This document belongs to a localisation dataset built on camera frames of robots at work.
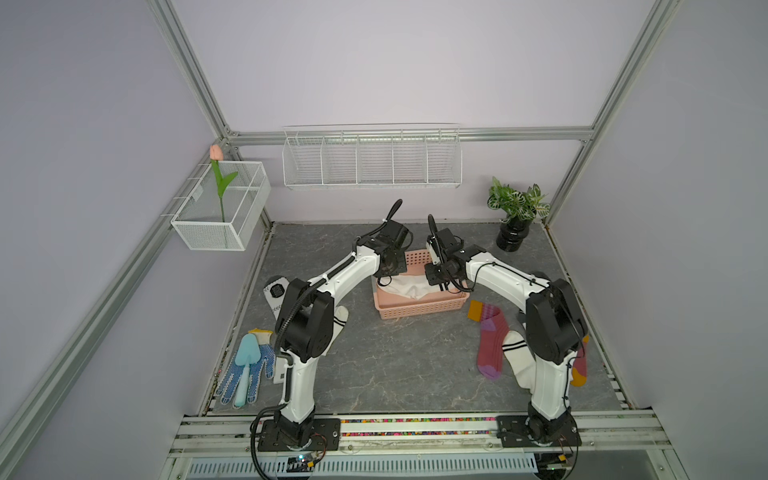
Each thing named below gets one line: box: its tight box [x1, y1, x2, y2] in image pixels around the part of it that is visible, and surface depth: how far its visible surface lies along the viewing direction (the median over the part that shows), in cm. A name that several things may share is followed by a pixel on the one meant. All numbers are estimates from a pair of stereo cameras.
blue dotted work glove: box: [216, 328, 275, 405], surface depth 84 cm
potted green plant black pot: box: [487, 176, 551, 252], surface depth 98 cm
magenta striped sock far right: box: [570, 335, 590, 387], surface depth 84 cm
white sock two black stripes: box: [378, 274, 443, 300], surface depth 101 cm
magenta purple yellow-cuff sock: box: [468, 300, 510, 379], surface depth 91 cm
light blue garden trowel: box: [233, 333, 262, 409], surface depth 82 cm
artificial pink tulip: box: [210, 144, 239, 223], surface depth 86 cm
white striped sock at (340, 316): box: [333, 305, 349, 337], surface depth 96 cm
